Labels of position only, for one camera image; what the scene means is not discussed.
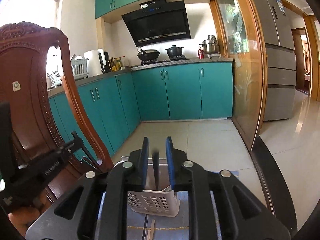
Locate grey refrigerator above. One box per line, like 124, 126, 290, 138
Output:
253, 0, 297, 121

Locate red thermos bottle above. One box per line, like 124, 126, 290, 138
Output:
197, 47, 204, 59

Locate black wok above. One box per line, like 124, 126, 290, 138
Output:
137, 48, 160, 61

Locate white dish rack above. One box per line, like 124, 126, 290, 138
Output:
46, 55, 88, 89

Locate stainless steel pot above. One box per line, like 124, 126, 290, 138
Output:
200, 35, 220, 55

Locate glass sliding door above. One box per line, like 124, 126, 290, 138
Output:
210, 0, 267, 150

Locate beige wooden chopstick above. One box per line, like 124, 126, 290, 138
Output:
146, 219, 155, 240

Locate teal lower cabinets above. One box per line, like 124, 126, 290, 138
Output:
47, 61, 234, 160

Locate black chopstick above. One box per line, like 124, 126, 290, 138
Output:
152, 149, 160, 191
71, 131, 103, 173

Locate black cooking pot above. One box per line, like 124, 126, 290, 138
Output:
166, 45, 183, 58

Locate carved wooden chair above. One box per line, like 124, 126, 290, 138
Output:
0, 21, 115, 205

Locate white kitchen appliance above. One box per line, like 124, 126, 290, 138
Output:
84, 48, 106, 77

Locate white plastic utensil basket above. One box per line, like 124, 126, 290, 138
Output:
127, 158, 180, 217

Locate black range hood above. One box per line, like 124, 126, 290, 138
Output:
122, 1, 191, 47

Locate person left hand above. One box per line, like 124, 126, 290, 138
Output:
8, 191, 51, 237

